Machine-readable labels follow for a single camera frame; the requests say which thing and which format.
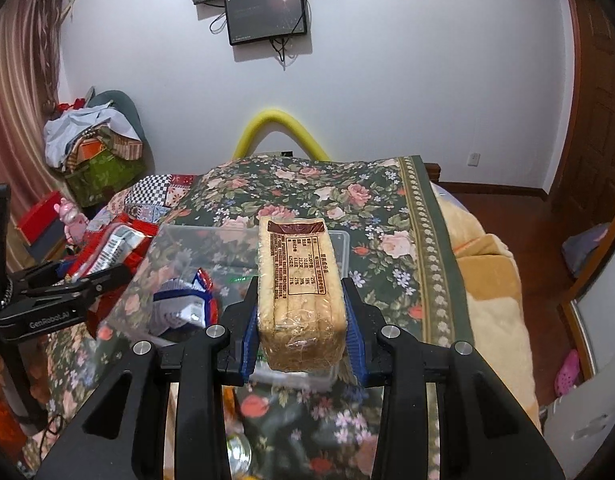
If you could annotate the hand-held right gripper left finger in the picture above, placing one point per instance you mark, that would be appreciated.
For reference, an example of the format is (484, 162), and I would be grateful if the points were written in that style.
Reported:
(248, 331)

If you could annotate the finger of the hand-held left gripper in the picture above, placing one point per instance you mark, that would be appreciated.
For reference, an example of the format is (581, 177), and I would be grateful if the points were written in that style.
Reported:
(104, 280)
(47, 270)

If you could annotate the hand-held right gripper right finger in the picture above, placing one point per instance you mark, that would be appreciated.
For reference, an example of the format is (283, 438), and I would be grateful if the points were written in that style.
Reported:
(354, 332)

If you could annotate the red snack packet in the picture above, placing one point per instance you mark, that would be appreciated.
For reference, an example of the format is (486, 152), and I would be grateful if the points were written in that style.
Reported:
(112, 245)

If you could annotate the sliced bread packet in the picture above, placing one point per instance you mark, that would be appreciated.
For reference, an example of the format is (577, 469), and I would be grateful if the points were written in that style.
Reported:
(298, 290)

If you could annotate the clear plastic container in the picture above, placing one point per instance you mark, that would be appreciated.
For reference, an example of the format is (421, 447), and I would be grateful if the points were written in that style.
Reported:
(187, 255)

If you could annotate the red box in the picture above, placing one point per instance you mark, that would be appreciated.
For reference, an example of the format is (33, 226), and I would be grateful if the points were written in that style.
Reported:
(39, 220)

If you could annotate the pink toy figure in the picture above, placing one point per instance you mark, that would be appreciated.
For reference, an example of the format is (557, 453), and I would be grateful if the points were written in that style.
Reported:
(74, 222)

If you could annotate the blue snack packet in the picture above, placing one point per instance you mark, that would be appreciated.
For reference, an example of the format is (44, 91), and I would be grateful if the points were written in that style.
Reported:
(185, 305)

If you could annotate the checkered patchwork quilt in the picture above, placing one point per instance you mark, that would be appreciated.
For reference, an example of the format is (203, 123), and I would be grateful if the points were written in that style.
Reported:
(152, 195)

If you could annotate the green patterned box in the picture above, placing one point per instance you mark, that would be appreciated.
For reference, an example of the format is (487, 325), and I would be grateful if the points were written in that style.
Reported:
(99, 177)

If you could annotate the beige fleece blanket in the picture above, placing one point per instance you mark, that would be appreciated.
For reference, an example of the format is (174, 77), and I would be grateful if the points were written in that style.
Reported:
(492, 300)

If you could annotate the floral blanket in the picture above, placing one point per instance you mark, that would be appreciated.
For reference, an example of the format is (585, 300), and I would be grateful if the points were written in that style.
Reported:
(307, 195)

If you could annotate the pile of clothes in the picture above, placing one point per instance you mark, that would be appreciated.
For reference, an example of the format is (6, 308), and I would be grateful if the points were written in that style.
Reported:
(94, 125)

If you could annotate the striped curtain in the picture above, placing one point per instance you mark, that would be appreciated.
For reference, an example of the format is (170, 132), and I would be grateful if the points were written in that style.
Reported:
(22, 100)

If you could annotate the yellow foam tube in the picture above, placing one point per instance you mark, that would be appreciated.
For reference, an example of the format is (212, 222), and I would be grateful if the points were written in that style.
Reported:
(275, 122)

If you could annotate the pink shoe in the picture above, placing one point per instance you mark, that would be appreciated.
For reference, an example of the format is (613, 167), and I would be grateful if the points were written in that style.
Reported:
(567, 372)

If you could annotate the grey cloth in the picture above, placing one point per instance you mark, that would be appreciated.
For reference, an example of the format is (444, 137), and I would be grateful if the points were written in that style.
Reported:
(585, 250)

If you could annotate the white panel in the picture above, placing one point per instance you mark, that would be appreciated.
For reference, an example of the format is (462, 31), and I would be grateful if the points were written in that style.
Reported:
(587, 420)

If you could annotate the wooden door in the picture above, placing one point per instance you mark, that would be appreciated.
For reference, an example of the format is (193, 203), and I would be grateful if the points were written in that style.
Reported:
(600, 110)

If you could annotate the white wall socket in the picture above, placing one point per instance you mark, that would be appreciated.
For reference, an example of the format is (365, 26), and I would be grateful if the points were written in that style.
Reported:
(475, 159)

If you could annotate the small black wall screen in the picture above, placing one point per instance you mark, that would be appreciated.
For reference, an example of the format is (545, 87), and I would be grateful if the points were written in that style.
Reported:
(265, 15)

